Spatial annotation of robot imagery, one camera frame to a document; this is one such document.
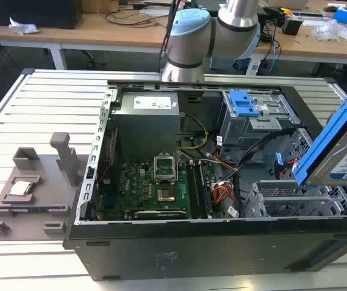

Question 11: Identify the silver metal disk bay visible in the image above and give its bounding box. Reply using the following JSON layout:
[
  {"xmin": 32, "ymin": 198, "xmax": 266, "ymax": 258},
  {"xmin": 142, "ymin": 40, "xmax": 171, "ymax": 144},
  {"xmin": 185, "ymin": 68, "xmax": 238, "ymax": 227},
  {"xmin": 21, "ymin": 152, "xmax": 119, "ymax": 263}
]
[{"xmin": 242, "ymin": 180, "xmax": 347, "ymax": 218}]

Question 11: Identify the black open PC case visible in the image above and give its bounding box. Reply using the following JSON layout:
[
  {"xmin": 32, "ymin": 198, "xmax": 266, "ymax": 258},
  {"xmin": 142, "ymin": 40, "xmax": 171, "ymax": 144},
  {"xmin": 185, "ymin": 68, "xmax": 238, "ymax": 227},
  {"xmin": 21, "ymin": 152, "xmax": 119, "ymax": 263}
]
[{"xmin": 62, "ymin": 79, "xmax": 347, "ymax": 283}]

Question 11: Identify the grey metal drive cage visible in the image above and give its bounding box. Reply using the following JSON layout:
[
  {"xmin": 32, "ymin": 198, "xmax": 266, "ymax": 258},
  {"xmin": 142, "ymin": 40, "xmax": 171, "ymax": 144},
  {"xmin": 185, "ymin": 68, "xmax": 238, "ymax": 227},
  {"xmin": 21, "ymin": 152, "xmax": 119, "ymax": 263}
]
[{"xmin": 217, "ymin": 90, "xmax": 302, "ymax": 150}]

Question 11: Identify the clear plastic bag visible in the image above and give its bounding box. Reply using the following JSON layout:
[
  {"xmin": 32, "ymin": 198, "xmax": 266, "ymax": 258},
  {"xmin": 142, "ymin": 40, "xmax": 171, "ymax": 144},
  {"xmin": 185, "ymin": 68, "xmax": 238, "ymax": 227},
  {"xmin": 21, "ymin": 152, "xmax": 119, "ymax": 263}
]
[{"xmin": 312, "ymin": 18, "xmax": 344, "ymax": 42}]

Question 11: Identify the grey power supply unit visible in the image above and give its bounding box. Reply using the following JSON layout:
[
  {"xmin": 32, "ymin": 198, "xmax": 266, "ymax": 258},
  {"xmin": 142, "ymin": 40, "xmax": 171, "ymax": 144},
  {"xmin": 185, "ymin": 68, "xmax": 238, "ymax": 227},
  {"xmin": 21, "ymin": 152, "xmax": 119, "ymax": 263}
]
[{"xmin": 111, "ymin": 92, "xmax": 182, "ymax": 155}]

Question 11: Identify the large black box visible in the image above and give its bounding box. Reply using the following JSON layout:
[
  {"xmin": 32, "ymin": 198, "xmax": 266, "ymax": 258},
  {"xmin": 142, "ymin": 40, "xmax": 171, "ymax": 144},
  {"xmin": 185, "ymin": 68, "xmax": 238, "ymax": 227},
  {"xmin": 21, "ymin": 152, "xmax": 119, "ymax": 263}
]
[{"xmin": 0, "ymin": 0, "xmax": 84, "ymax": 30}]

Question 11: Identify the CPU socket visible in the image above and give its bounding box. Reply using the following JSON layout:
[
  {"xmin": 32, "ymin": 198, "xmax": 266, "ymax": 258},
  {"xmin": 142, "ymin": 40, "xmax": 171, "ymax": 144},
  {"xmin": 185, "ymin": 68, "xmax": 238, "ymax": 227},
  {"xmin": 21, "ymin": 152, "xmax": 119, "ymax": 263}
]
[{"xmin": 156, "ymin": 186, "xmax": 177, "ymax": 203}]

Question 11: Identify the small black box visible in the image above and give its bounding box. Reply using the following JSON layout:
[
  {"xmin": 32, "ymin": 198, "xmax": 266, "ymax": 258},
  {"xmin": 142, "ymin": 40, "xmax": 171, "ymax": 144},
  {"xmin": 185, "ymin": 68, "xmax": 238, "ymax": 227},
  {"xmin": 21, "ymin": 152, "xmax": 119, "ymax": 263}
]
[{"xmin": 282, "ymin": 16, "xmax": 303, "ymax": 36}]

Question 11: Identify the yellow and black wire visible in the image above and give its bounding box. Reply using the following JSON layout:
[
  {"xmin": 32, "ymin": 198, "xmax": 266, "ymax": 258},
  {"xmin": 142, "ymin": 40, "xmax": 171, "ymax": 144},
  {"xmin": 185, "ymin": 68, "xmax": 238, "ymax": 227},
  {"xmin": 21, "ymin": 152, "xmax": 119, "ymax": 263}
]
[{"xmin": 177, "ymin": 112, "xmax": 208, "ymax": 152}]

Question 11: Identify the silver CPU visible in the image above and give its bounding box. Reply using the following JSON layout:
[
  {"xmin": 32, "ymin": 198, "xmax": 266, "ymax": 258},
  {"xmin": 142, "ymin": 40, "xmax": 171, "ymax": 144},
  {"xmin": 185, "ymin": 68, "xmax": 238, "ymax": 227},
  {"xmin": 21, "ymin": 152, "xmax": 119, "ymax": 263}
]
[{"xmin": 8, "ymin": 180, "xmax": 35, "ymax": 196}]

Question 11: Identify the orange and red wire bundle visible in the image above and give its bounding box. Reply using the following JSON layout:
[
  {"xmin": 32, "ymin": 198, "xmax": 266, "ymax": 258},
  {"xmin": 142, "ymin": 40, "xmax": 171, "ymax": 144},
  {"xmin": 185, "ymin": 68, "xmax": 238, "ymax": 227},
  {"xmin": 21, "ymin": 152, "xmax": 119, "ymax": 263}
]
[{"xmin": 211, "ymin": 186, "xmax": 236, "ymax": 204}]

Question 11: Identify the black RAM slot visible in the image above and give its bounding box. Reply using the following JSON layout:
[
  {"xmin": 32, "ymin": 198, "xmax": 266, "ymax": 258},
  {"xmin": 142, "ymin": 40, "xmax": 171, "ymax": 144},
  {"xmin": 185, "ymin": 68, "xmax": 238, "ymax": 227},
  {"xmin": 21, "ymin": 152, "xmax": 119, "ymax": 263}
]
[{"xmin": 187, "ymin": 163, "xmax": 201, "ymax": 219}]

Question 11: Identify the grey parts rack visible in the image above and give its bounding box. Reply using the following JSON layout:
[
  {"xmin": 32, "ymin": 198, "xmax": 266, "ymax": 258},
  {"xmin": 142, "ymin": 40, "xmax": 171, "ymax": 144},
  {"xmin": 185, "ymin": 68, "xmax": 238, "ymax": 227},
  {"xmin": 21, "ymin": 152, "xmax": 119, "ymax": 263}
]
[{"xmin": 0, "ymin": 132, "xmax": 81, "ymax": 242}]

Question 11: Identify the metal socket cover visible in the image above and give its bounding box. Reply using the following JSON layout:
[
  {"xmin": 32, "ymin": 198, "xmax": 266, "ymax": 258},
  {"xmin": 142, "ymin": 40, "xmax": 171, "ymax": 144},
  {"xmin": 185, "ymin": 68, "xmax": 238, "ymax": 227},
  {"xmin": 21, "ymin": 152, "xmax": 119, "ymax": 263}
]
[{"xmin": 153, "ymin": 153, "xmax": 176, "ymax": 184}]

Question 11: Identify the wooden desk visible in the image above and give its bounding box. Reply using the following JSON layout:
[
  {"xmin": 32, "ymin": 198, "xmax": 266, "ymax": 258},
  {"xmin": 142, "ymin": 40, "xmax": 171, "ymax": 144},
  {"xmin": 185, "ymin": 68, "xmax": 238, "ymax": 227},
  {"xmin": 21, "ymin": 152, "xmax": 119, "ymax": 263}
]
[
  {"xmin": 251, "ymin": 0, "xmax": 347, "ymax": 66},
  {"xmin": 0, "ymin": 10, "xmax": 174, "ymax": 71}
]

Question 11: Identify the white and grey wire bundle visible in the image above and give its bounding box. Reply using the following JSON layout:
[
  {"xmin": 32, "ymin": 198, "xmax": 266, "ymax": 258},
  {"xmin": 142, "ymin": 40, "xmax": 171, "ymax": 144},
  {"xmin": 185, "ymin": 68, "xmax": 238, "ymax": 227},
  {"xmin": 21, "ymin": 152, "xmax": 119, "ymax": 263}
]
[{"xmin": 177, "ymin": 150, "xmax": 238, "ymax": 172}]

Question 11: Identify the black graphics card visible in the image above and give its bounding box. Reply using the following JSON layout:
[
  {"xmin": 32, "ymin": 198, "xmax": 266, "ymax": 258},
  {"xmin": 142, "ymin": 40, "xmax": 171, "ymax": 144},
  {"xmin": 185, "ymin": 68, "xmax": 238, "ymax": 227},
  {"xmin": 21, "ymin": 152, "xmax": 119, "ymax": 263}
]
[{"xmin": 133, "ymin": 210, "xmax": 189, "ymax": 220}]

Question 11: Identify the crumpled white paper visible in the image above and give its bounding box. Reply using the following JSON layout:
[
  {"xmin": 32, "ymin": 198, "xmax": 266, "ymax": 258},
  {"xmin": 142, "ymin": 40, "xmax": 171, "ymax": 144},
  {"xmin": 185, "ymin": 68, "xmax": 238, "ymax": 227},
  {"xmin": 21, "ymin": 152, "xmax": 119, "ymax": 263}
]
[{"xmin": 8, "ymin": 16, "xmax": 40, "ymax": 36}]

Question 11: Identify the green motherboard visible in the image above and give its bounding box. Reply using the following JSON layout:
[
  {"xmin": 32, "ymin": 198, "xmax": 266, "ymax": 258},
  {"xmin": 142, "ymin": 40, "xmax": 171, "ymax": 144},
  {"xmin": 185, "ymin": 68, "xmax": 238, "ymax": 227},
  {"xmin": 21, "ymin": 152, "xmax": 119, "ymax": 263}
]
[{"xmin": 96, "ymin": 160, "xmax": 222, "ymax": 221}]

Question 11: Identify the black arm base cable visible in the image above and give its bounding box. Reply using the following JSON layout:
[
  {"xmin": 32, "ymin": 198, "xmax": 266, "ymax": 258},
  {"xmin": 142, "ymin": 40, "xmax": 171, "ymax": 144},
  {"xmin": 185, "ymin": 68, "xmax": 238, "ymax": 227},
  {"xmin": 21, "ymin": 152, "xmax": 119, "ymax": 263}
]
[{"xmin": 158, "ymin": 0, "xmax": 182, "ymax": 74}]

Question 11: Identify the hard disk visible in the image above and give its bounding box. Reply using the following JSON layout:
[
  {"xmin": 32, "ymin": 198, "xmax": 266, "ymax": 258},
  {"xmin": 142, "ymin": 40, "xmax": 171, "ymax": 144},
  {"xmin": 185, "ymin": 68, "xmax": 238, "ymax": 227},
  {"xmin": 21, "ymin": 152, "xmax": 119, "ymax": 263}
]
[{"xmin": 293, "ymin": 72, "xmax": 347, "ymax": 187}]

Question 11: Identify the RAM stick in slot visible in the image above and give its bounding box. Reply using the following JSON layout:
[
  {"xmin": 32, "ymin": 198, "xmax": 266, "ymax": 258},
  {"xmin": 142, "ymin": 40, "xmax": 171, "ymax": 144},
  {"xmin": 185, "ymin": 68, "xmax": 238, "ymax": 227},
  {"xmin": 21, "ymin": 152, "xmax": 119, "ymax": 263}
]
[{"xmin": 197, "ymin": 162, "xmax": 214, "ymax": 218}]

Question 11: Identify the black disk power wire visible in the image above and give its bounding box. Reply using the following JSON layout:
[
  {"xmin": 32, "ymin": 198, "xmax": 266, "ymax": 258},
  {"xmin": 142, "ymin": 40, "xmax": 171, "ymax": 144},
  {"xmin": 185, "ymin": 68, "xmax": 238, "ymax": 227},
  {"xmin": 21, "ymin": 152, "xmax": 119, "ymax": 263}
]
[{"xmin": 233, "ymin": 127, "xmax": 298, "ymax": 174}]

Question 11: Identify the blue plastic drive latch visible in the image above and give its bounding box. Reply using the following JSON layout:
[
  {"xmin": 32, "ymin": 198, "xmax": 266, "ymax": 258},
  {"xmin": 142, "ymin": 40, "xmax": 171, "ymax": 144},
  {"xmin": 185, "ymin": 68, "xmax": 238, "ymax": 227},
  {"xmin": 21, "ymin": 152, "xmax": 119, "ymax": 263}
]
[{"xmin": 229, "ymin": 90, "xmax": 260, "ymax": 118}]

